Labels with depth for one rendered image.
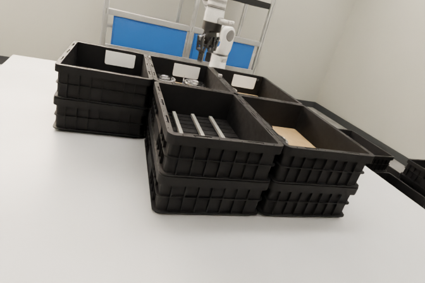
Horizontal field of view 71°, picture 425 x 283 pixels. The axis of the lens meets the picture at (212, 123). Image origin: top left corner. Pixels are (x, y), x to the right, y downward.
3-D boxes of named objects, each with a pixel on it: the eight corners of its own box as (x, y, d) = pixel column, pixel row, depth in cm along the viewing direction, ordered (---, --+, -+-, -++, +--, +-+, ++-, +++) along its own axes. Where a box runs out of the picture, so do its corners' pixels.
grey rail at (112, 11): (104, 11, 282) (104, 6, 280) (258, 45, 347) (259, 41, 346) (104, 12, 274) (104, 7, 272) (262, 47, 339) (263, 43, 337)
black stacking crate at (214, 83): (143, 79, 139) (147, 55, 135) (203, 90, 148) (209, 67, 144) (148, 112, 104) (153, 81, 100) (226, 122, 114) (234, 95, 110)
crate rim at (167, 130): (152, 86, 101) (153, 80, 100) (234, 100, 110) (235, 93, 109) (166, 144, 66) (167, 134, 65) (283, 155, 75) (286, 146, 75)
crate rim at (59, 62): (73, 46, 126) (74, 40, 125) (145, 59, 135) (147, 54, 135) (53, 71, 91) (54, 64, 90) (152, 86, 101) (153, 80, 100)
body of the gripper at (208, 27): (210, 18, 119) (205, 42, 122) (199, 16, 112) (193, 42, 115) (226, 23, 116) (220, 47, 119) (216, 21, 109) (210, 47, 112)
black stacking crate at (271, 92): (204, 90, 149) (209, 67, 144) (257, 98, 158) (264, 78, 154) (227, 122, 114) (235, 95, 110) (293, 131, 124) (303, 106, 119)
